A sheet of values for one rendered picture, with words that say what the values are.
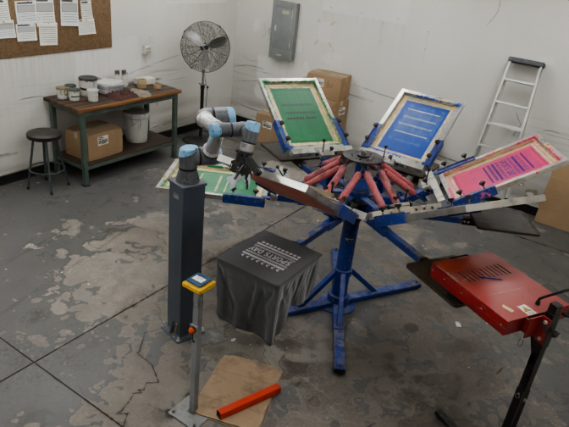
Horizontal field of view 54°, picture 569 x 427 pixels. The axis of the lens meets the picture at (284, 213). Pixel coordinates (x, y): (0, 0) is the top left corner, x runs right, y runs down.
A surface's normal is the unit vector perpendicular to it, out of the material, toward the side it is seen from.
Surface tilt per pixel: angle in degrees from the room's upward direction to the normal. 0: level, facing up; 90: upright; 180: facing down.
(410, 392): 0
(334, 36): 90
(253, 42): 90
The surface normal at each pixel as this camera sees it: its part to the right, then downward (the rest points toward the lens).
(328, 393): 0.11, -0.89
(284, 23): -0.55, 0.31
